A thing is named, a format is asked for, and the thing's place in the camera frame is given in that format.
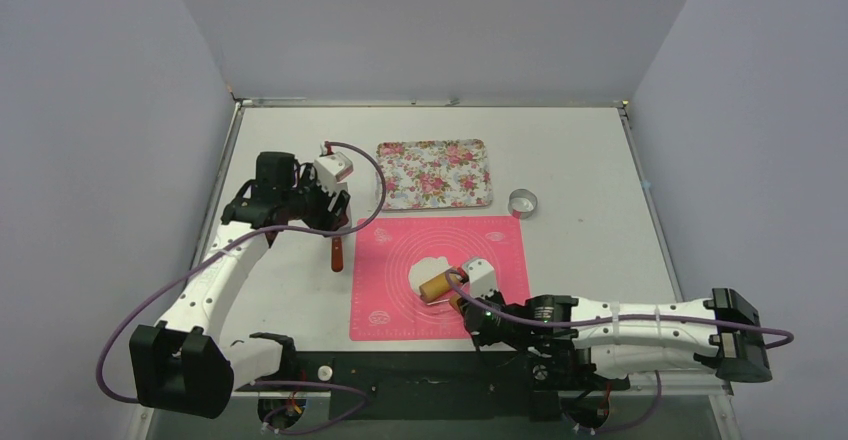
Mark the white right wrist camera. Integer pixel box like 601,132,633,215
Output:
461,257,499,298

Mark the white dough lump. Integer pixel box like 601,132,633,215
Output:
407,256,451,296

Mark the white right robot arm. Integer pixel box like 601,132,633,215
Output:
455,288,772,389

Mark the floral rectangular tray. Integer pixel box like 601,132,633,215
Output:
376,139,494,211

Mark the round metal dough cutter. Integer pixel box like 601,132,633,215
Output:
508,189,538,220

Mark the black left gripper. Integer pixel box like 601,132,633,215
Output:
281,166,348,236

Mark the wooden rolling pin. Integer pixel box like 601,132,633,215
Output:
418,268,469,308

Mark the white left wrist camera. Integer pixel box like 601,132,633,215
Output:
313,152,353,194

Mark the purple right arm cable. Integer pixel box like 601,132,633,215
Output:
443,267,795,436

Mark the pink silicone baking mat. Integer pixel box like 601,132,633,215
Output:
349,216,530,342

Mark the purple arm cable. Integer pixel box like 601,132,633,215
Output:
443,267,795,436
96,140,388,437

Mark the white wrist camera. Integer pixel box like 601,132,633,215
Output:
313,152,353,194
461,257,499,298

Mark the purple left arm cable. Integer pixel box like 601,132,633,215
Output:
96,140,388,437

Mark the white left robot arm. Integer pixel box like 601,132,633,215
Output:
129,149,353,419

